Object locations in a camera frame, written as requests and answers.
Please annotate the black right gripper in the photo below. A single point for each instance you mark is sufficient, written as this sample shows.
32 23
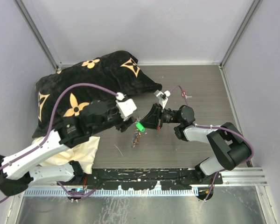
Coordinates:
154 120

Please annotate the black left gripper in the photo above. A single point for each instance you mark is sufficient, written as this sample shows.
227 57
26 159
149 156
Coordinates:
124 125

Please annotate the green key tag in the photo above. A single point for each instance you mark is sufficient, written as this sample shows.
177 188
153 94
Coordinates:
140 127

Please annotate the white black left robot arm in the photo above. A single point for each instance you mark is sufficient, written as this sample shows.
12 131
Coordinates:
22 170

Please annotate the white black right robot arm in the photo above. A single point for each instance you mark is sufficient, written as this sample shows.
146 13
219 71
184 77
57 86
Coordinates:
229 146

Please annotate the cream white cloth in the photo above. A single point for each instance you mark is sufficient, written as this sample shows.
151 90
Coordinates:
84 153

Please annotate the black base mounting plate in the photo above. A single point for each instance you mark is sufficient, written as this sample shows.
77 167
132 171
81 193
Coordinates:
140 179

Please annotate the black floral plush blanket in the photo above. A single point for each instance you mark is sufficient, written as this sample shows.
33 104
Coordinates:
117 71

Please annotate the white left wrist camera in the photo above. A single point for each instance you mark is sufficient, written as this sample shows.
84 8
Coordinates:
126 108

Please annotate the blue slotted cable duct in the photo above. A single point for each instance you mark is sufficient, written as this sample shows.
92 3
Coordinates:
157 191

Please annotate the left aluminium frame post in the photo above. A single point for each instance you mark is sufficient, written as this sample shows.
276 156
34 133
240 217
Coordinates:
36 32

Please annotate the aluminium frame post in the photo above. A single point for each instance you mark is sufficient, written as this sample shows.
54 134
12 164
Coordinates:
241 30
36 32

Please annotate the right aluminium frame post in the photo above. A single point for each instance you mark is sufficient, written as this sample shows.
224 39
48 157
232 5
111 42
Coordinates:
241 30

